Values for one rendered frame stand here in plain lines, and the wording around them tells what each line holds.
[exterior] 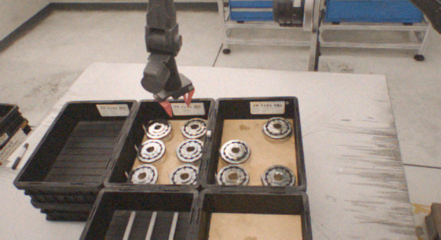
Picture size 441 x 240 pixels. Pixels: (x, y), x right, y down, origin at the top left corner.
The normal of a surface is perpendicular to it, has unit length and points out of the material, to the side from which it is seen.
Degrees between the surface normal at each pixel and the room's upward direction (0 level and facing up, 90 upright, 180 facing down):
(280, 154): 0
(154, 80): 92
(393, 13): 90
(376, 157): 0
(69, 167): 0
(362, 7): 90
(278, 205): 90
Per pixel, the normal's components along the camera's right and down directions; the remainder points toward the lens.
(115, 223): -0.11, -0.73
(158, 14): -0.21, 0.53
